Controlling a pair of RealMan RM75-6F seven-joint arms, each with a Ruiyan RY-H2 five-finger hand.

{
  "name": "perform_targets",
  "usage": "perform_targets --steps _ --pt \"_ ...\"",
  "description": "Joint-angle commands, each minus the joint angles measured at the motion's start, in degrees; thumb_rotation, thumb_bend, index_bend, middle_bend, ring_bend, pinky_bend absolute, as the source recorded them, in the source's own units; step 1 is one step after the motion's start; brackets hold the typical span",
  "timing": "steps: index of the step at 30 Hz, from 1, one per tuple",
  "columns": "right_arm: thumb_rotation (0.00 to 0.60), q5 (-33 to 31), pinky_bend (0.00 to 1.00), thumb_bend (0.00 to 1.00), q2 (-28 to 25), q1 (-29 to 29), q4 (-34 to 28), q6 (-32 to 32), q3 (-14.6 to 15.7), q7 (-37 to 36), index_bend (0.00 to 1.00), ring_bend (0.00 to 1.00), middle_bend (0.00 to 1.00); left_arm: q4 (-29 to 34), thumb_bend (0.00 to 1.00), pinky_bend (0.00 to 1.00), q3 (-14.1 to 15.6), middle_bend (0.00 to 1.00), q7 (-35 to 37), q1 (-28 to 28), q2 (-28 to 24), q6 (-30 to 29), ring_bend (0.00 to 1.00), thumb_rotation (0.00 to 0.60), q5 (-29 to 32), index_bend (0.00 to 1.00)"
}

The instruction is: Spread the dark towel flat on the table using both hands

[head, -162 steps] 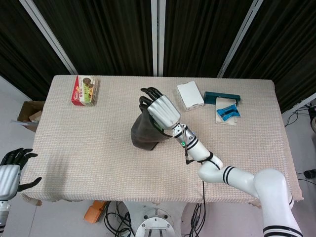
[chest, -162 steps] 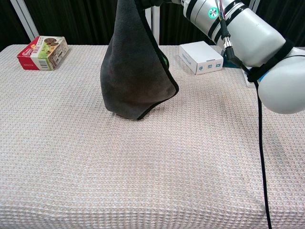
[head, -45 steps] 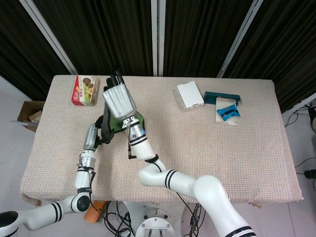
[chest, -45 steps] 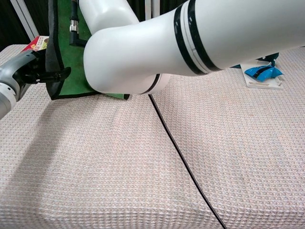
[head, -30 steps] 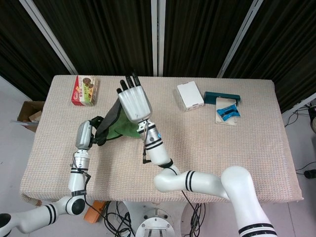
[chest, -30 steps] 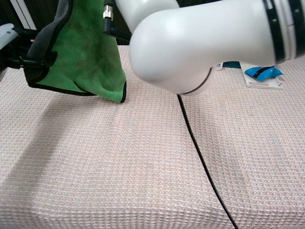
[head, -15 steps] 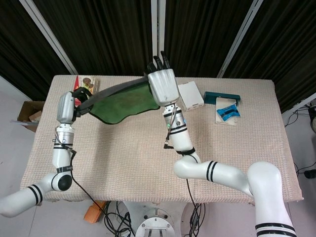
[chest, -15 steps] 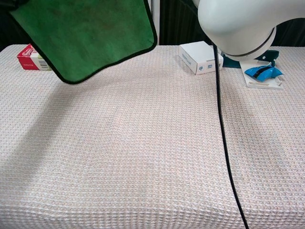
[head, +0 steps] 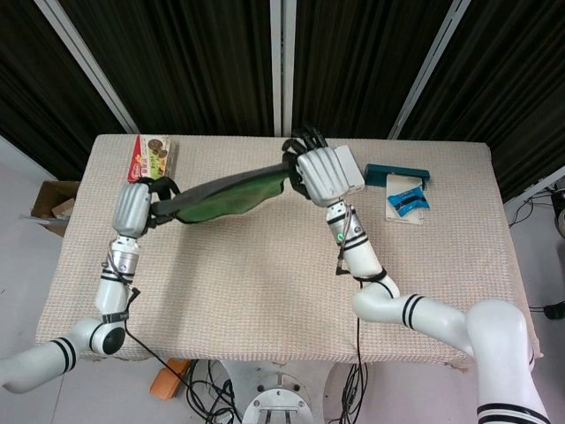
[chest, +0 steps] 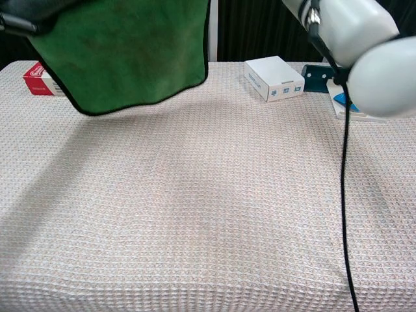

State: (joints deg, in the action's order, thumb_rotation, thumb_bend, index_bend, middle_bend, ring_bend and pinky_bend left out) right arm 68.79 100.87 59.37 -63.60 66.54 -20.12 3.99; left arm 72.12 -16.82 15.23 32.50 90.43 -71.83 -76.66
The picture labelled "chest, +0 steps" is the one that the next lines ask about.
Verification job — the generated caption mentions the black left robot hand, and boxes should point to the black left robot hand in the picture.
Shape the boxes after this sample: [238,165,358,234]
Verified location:
[0,0,71,36]

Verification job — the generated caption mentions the green grey towel black trim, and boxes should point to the green grey towel black trim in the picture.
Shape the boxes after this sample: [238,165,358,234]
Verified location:
[27,0,211,116]

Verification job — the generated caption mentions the red green snack box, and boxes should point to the red green snack box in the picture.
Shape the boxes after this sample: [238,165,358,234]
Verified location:
[22,61,66,97]

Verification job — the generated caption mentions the black curtain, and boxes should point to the black curtain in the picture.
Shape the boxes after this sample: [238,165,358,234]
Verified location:
[0,0,416,71]

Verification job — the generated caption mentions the white cardboard box blue icons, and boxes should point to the white cardboard box blue icons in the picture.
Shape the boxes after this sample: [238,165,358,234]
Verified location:
[244,55,306,103]

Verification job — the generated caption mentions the dark blue box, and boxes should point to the dark blue box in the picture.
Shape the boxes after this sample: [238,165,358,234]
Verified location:
[300,63,339,94]

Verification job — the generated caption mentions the bright blue small object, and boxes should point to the bright blue small object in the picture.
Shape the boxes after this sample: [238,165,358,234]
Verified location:
[333,92,360,113]

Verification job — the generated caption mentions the teal and white package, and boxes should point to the teal and white package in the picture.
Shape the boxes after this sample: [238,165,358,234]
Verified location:
[327,80,370,122]

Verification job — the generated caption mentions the white metal frame post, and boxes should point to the white metal frame post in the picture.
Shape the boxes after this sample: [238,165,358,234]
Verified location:
[207,0,220,63]

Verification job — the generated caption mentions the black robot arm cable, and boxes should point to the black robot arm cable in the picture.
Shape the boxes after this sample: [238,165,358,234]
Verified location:
[307,6,360,312]

